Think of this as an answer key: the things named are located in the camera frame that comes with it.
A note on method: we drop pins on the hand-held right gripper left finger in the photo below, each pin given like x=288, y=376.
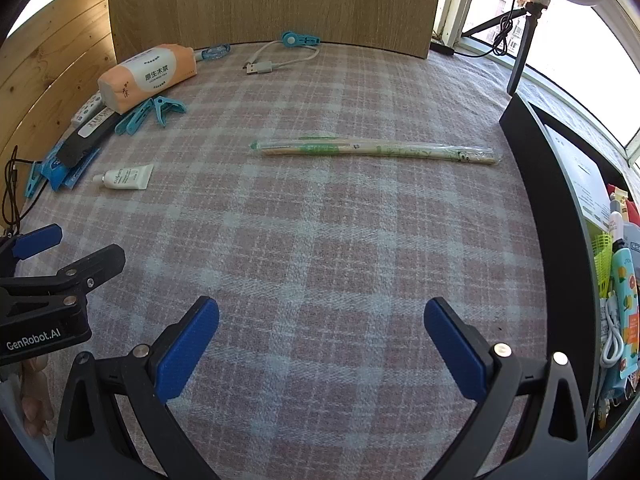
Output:
x=187, y=355

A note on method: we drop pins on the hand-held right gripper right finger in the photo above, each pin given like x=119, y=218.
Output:
x=455, y=355

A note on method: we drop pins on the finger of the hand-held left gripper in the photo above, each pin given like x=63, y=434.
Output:
x=37, y=242
x=95, y=266

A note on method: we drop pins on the blue wet wipes pouch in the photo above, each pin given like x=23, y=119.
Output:
x=52, y=169

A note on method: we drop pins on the black wet wipes pack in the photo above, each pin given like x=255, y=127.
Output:
x=80, y=149

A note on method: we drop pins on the white star print tissue pack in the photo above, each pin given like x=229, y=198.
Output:
x=87, y=107

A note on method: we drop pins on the black storage box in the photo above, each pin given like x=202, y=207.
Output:
x=550, y=210

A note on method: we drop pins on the orange and white tissue pack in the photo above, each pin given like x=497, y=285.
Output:
x=145, y=77

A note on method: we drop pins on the disposable chopsticks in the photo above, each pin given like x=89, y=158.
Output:
x=375, y=151

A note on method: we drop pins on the clear eye drop bottle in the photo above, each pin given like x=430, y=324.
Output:
x=215, y=52

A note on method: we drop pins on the person's left hand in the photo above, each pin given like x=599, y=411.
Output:
x=35, y=400

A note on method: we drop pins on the blue sachet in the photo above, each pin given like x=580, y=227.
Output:
x=82, y=170

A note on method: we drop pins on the small white tube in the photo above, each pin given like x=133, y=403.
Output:
x=127, y=176

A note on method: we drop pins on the green mesh piece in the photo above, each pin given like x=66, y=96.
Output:
x=602, y=255

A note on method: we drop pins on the fruit print pouch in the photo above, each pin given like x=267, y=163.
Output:
x=625, y=300

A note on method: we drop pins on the small white bottle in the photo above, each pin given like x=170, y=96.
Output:
x=616, y=227

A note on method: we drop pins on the white paper box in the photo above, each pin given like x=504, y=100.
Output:
x=585, y=180

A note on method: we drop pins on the red packet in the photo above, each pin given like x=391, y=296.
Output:
x=634, y=210

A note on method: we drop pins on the black tripod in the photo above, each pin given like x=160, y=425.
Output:
x=520, y=60

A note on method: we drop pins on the blue round clip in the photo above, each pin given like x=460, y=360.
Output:
x=300, y=39

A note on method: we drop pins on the wooden board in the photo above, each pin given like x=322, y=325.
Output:
x=270, y=0

